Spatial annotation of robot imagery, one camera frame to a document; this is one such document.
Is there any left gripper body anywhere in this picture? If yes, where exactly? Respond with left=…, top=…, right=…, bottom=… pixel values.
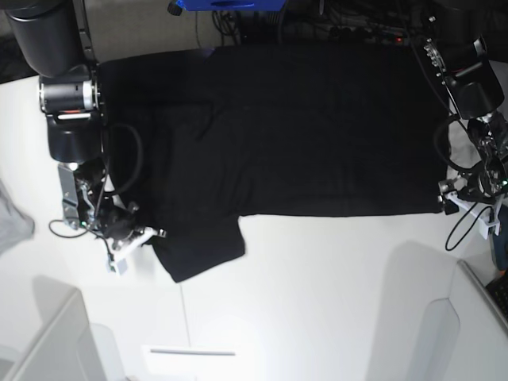
left=438, top=175, right=502, bottom=222

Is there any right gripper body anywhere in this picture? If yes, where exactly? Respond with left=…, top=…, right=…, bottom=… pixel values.
left=94, top=200, right=155, bottom=258

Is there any black T-shirt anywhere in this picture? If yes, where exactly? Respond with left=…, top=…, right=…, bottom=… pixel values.
left=99, top=44, right=447, bottom=283

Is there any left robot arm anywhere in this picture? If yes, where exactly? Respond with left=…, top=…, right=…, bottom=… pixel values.
left=410, top=1, right=507, bottom=237

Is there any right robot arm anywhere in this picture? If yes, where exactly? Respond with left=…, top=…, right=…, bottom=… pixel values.
left=1, top=1, right=166, bottom=265

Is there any blue glue gun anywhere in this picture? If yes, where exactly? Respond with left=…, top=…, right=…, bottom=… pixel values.
left=491, top=233, right=507, bottom=271

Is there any black keyboard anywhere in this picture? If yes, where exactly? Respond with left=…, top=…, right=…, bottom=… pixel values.
left=487, top=275, right=508, bottom=319

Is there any grey cloth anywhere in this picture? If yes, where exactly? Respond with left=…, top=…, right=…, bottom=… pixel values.
left=1, top=183, right=35, bottom=254

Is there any blue box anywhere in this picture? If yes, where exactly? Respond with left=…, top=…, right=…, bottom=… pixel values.
left=176, top=0, right=286, bottom=12

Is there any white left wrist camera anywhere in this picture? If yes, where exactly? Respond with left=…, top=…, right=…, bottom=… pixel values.
left=478, top=216, right=501, bottom=240

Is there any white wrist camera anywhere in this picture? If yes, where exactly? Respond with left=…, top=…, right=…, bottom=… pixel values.
left=478, top=216, right=501, bottom=240
left=106, top=256, right=129, bottom=276

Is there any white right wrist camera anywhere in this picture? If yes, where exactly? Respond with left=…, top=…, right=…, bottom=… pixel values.
left=106, top=256, right=129, bottom=276

